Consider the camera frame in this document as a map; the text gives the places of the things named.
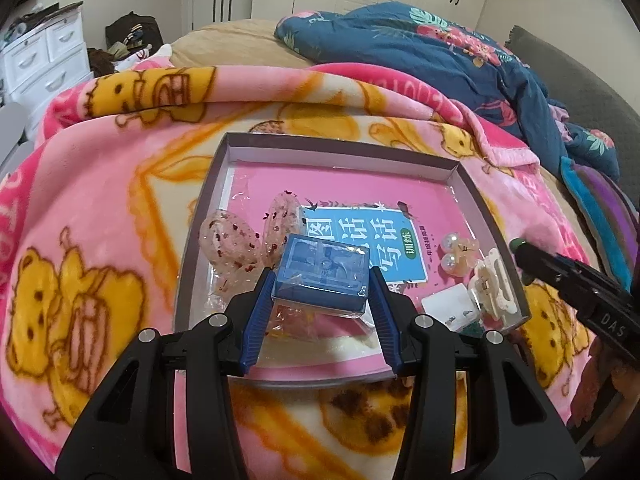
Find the small blue box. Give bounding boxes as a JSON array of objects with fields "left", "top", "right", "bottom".
[{"left": 271, "top": 234, "right": 372, "bottom": 318}]

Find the peach pearl hair clip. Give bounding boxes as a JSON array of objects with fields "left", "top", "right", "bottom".
[{"left": 440, "top": 231, "right": 483, "bottom": 277}]

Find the beige bed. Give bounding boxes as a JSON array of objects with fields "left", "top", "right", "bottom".
[{"left": 170, "top": 12, "right": 321, "bottom": 68}]

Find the purple cloth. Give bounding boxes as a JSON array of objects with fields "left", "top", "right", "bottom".
[{"left": 547, "top": 102, "right": 573, "bottom": 148}]

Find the yellow hair ties packet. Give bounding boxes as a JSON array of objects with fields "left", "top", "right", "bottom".
[{"left": 270, "top": 307, "right": 326, "bottom": 343}]

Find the striped pillow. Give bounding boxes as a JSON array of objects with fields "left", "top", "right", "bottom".
[{"left": 560, "top": 157, "right": 640, "bottom": 291}]

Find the black bag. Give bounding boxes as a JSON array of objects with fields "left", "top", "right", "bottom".
[{"left": 105, "top": 11, "right": 166, "bottom": 58}]

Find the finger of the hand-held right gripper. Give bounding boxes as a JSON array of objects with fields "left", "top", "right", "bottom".
[{"left": 510, "top": 239, "right": 593, "bottom": 306}]

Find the shallow grey cardboard box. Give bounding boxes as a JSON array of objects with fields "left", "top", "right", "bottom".
[{"left": 172, "top": 132, "right": 532, "bottom": 391}]

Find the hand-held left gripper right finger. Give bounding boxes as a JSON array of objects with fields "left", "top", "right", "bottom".
[{"left": 369, "top": 266, "right": 586, "bottom": 480}]

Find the dotted mesh hair bow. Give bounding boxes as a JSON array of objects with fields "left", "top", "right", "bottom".
[{"left": 199, "top": 191, "right": 306, "bottom": 291}]

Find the white earring card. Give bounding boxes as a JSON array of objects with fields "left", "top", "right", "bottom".
[{"left": 421, "top": 282, "right": 483, "bottom": 331}]

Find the pink bear printed blanket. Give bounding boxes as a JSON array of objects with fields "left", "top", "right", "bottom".
[{"left": 0, "top": 52, "right": 601, "bottom": 480}]

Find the dark brown bag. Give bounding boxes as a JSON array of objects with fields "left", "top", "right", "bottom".
[{"left": 87, "top": 47, "right": 119, "bottom": 79}]

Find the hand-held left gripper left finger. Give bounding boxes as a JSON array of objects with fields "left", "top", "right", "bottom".
[{"left": 55, "top": 267, "right": 278, "bottom": 480}]

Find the grey upholstered headboard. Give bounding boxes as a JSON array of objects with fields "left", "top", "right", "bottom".
[{"left": 505, "top": 25, "right": 640, "bottom": 201}]

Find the white claw hair clip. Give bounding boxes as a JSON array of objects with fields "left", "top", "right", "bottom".
[{"left": 467, "top": 249, "right": 523, "bottom": 317}]

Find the blue floral quilt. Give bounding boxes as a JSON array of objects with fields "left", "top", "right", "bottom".
[{"left": 274, "top": 2, "right": 623, "bottom": 186}]

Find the white drawer cabinet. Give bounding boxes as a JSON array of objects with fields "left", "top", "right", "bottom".
[{"left": 0, "top": 2, "right": 96, "bottom": 141}]

